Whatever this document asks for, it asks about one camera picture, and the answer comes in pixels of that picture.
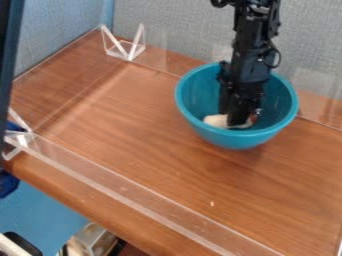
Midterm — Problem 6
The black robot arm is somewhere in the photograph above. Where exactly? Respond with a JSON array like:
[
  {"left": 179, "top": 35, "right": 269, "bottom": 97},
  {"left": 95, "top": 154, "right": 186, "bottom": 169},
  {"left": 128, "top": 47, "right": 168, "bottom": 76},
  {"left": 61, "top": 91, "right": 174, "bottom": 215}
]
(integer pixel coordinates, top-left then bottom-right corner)
[{"left": 210, "top": 0, "right": 282, "bottom": 129}]

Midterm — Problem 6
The clear acrylic back barrier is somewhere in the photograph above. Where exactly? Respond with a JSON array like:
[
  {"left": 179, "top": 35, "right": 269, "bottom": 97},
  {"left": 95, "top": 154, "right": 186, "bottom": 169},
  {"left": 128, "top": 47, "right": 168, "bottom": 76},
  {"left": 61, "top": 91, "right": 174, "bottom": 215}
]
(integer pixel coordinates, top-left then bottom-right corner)
[{"left": 100, "top": 23, "right": 342, "bottom": 130}]

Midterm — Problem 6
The blue clamp object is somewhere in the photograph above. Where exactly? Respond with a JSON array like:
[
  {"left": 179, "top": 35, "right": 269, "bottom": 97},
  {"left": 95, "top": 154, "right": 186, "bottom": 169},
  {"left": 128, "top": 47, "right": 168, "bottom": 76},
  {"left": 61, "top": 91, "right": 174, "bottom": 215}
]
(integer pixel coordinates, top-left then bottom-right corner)
[{"left": 0, "top": 121, "right": 27, "bottom": 199}]

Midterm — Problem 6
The dark blue foreground post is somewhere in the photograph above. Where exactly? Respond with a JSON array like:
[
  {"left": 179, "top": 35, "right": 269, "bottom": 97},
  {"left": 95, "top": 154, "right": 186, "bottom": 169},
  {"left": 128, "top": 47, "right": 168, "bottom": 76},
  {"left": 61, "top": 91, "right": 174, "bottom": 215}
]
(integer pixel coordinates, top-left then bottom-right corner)
[{"left": 0, "top": 0, "right": 25, "bottom": 161}]

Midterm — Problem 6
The blue plastic bowl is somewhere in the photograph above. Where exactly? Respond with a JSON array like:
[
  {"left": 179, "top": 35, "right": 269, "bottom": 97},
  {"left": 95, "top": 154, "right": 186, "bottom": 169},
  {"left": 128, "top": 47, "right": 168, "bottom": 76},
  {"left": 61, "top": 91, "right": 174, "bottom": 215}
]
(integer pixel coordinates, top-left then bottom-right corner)
[{"left": 174, "top": 62, "right": 301, "bottom": 151}]

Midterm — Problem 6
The clear acrylic barrier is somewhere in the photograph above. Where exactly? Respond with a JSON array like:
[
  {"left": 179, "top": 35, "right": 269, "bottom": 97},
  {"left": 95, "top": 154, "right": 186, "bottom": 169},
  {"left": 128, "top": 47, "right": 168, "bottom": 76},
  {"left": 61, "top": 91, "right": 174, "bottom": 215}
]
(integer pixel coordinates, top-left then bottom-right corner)
[
  {"left": 9, "top": 133, "right": 283, "bottom": 256},
  {"left": 100, "top": 23, "right": 342, "bottom": 130}
]

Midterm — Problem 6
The black white device corner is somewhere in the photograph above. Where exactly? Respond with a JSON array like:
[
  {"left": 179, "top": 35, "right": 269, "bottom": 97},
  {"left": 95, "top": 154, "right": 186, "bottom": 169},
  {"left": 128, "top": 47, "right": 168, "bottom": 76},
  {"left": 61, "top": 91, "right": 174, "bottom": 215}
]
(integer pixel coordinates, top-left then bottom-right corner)
[{"left": 0, "top": 232, "right": 43, "bottom": 256}]

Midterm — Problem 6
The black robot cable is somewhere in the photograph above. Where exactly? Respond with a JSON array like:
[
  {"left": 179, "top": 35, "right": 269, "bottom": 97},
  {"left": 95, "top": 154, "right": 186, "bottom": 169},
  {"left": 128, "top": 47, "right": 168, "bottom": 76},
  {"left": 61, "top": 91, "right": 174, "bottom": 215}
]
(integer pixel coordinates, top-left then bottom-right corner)
[{"left": 261, "top": 38, "right": 283, "bottom": 70}]

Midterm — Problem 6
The clear acrylic front barrier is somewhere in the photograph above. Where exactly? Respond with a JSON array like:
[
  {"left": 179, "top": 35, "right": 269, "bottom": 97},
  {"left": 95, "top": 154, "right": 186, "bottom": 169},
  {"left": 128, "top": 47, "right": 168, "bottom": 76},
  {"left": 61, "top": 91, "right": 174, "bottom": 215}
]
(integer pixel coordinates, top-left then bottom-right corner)
[{"left": 9, "top": 133, "right": 283, "bottom": 256}]

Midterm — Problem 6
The white brown toy mushroom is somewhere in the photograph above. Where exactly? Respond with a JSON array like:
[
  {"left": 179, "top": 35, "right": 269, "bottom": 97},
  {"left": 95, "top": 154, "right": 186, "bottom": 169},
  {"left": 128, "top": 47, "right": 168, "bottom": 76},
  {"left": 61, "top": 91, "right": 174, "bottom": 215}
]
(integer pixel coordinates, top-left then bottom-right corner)
[{"left": 203, "top": 114, "right": 258, "bottom": 129}]

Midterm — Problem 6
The clear acrylic corner bracket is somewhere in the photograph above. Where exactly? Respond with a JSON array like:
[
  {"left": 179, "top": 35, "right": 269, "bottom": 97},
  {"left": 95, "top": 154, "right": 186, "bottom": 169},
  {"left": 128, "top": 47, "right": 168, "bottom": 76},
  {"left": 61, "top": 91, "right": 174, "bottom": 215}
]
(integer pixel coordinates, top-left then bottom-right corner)
[{"left": 100, "top": 24, "right": 146, "bottom": 61}]

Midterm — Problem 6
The white box under table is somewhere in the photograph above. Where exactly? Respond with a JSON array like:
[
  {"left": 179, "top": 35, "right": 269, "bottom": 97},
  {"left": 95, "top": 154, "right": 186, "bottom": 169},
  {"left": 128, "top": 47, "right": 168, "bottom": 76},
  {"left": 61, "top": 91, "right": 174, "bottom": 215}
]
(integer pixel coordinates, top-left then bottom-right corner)
[{"left": 67, "top": 222, "right": 118, "bottom": 256}]

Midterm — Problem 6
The clear acrylic left bracket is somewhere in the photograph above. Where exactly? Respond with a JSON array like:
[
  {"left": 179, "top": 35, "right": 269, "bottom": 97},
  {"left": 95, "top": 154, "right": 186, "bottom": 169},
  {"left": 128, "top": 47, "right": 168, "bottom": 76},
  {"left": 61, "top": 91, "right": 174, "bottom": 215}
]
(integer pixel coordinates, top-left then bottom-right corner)
[{"left": 1, "top": 108, "right": 32, "bottom": 161}]

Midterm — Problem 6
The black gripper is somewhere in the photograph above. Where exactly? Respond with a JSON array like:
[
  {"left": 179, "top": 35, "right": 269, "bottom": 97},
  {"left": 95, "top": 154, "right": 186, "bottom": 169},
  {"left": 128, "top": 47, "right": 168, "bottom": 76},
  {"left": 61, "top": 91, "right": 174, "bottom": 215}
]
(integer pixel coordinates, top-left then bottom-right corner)
[{"left": 216, "top": 40, "right": 278, "bottom": 125}]

